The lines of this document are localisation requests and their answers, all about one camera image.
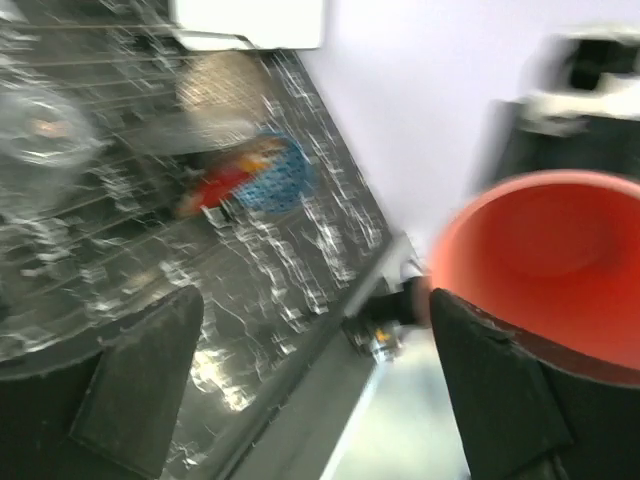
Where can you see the pink plastic cup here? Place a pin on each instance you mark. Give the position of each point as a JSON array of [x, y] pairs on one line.
[[554, 254]]

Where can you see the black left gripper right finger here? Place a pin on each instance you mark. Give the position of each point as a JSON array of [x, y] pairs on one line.
[[529, 408]]

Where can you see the red floral plate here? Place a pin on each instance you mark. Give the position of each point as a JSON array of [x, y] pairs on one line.
[[236, 168]]

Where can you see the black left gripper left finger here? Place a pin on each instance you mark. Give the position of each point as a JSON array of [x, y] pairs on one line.
[[104, 403]]

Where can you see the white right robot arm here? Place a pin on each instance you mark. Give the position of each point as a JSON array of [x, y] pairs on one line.
[[583, 114]]

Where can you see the wire dish rack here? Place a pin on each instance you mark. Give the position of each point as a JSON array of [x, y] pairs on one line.
[[76, 243]]

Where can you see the clear faceted glass tumbler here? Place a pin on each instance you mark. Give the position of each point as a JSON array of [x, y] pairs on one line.
[[44, 128]]

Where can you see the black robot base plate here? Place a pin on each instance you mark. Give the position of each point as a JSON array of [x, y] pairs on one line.
[[383, 322]]

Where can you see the beige patterned bowl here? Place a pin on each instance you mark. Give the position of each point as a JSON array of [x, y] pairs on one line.
[[227, 82]]

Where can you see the blue patterned bowl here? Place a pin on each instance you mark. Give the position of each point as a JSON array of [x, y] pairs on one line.
[[288, 176]]

